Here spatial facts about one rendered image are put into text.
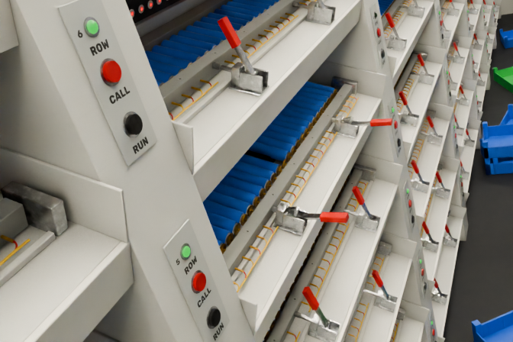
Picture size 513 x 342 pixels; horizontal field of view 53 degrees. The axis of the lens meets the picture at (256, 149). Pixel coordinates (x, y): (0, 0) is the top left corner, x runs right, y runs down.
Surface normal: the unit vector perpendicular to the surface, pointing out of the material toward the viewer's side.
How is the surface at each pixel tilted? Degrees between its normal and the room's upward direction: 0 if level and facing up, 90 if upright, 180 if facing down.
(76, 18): 90
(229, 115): 21
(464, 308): 0
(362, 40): 90
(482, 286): 0
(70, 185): 90
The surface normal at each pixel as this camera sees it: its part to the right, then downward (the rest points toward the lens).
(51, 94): -0.41, 0.49
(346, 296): 0.05, -0.83
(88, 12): 0.87, -0.04
